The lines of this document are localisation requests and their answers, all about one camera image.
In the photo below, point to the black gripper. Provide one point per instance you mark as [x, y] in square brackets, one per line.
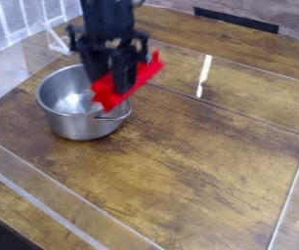
[108, 31]

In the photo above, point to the clear acrylic stand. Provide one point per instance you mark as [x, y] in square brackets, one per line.
[58, 38]

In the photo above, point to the silver metal pot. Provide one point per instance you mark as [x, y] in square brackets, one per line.
[74, 116]

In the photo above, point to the red rectangular block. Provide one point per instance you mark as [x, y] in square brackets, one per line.
[104, 86]

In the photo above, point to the clear acrylic front panel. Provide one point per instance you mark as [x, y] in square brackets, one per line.
[92, 225]

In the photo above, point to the black strip on table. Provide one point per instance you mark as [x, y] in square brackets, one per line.
[219, 16]

